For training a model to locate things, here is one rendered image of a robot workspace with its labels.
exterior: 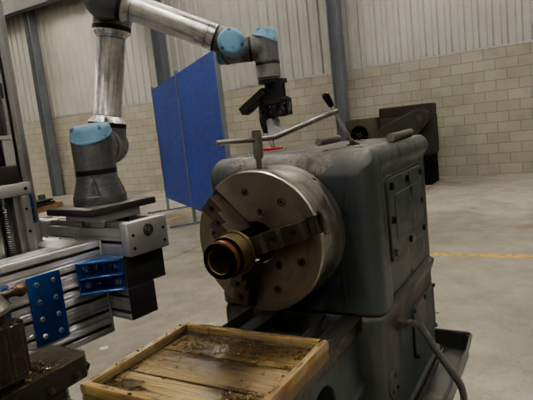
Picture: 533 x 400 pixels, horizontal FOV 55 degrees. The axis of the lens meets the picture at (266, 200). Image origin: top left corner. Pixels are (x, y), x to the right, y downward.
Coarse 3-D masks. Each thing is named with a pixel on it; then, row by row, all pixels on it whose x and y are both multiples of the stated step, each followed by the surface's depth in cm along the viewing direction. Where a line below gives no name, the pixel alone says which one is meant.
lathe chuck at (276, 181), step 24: (288, 168) 114; (240, 192) 111; (264, 192) 108; (288, 192) 105; (312, 192) 107; (264, 216) 109; (288, 216) 106; (312, 216) 103; (312, 240) 104; (336, 240) 109; (264, 264) 111; (288, 264) 108; (312, 264) 105; (264, 288) 112; (288, 288) 109; (312, 288) 106
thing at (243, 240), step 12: (216, 240) 101; (228, 240) 100; (240, 240) 100; (204, 252) 100; (216, 252) 102; (228, 252) 97; (240, 252) 99; (252, 252) 101; (216, 264) 101; (228, 264) 104; (240, 264) 99; (252, 264) 102; (216, 276) 100; (228, 276) 98
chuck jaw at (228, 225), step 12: (216, 192) 114; (216, 204) 110; (228, 204) 112; (216, 216) 108; (228, 216) 109; (240, 216) 111; (216, 228) 108; (228, 228) 105; (240, 228) 108; (252, 228) 114
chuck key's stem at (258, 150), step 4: (252, 132) 111; (256, 132) 110; (260, 132) 111; (252, 136) 111; (256, 136) 111; (260, 136) 111; (256, 140) 111; (260, 140) 111; (252, 144) 112; (256, 144) 111; (260, 144) 111; (256, 148) 111; (260, 148) 111; (256, 152) 111; (260, 152) 111; (256, 156) 111; (260, 156) 111; (256, 160) 112; (260, 160) 112; (256, 164) 112; (260, 164) 112; (260, 168) 112
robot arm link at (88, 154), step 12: (72, 132) 142; (84, 132) 141; (96, 132) 142; (108, 132) 145; (72, 144) 143; (84, 144) 141; (96, 144) 142; (108, 144) 145; (72, 156) 145; (84, 156) 142; (96, 156) 142; (108, 156) 144; (84, 168) 142; (96, 168) 142
